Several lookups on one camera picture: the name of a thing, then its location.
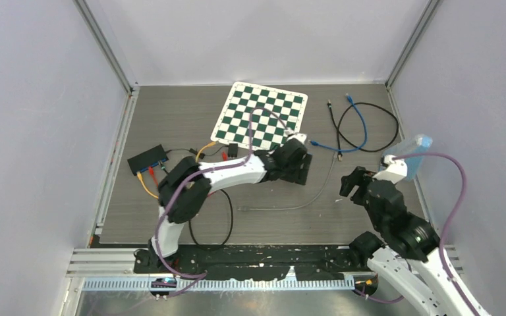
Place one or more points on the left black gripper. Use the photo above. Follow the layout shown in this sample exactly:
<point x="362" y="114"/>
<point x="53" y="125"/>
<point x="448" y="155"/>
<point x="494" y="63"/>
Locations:
<point x="299" y="175"/>

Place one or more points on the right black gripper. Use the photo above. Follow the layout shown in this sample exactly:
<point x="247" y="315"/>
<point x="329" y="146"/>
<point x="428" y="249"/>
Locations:
<point x="355" y="177"/>

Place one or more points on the black network switch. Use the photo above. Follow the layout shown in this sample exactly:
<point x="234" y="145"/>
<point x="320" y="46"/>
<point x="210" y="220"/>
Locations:
<point x="150" y="158"/>

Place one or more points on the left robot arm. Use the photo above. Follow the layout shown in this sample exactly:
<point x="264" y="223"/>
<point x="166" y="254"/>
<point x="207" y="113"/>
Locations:
<point x="184" y="190"/>

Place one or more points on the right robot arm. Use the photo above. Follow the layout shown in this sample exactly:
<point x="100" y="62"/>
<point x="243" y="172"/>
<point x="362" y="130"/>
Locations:
<point x="403" y="248"/>

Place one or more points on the green white chessboard mat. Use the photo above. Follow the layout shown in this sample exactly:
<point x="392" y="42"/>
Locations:
<point x="259" y="117"/>

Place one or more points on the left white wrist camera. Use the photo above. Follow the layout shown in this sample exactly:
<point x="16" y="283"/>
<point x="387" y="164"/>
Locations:
<point x="291" y="135"/>

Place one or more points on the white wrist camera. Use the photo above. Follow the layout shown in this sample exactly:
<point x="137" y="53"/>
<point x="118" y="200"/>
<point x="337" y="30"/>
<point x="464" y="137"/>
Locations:
<point x="291" y="135"/>
<point x="394" y="170"/>

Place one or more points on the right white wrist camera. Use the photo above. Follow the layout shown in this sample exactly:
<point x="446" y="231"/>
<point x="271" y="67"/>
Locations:
<point x="394" y="170"/>

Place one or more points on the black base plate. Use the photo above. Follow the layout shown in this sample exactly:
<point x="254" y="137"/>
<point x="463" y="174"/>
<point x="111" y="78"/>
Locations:
<point x="253" y="262"/>

